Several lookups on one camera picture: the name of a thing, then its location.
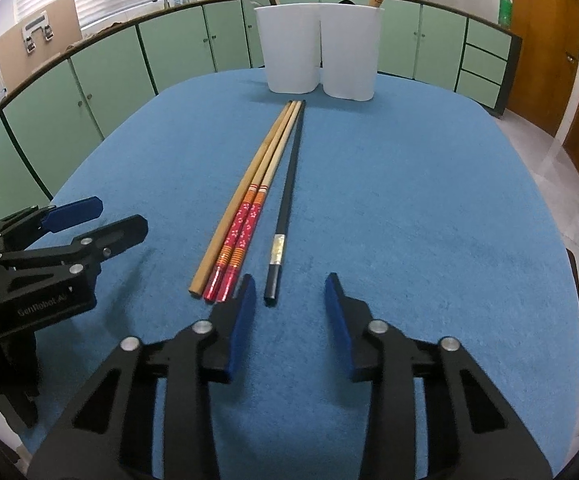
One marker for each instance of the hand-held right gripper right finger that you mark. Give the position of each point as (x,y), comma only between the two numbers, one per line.
(339,320)

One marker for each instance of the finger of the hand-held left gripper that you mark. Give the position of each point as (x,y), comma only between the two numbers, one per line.
(119,232)
(72,211)

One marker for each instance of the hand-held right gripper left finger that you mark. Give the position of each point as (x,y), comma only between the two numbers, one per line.
(242,320)

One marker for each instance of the bundle of chopsticks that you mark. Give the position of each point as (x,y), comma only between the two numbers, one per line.
(249,180)

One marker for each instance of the white two-compartment utensil holder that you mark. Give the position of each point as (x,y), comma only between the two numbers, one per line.
(294,45)

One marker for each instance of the blue felt table mat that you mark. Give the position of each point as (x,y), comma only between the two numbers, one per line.
(419,185)

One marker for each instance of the brown board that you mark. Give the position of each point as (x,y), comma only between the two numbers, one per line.
(12,60)

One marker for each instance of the white clamp device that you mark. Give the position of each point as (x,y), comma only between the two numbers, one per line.
(37,32)

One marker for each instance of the green base cabinets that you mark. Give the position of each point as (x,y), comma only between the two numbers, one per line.
(179,45)

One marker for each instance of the green bottle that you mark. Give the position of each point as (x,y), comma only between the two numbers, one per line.
(505,12)

